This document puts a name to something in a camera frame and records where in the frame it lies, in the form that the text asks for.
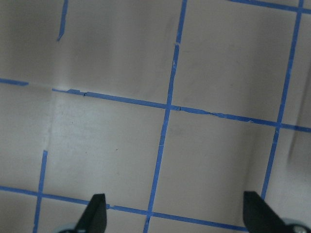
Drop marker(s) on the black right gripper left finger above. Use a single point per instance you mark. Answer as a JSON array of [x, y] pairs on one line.
[[94, 217]]

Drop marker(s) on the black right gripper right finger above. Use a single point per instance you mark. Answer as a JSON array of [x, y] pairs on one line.
[[258, 217]]

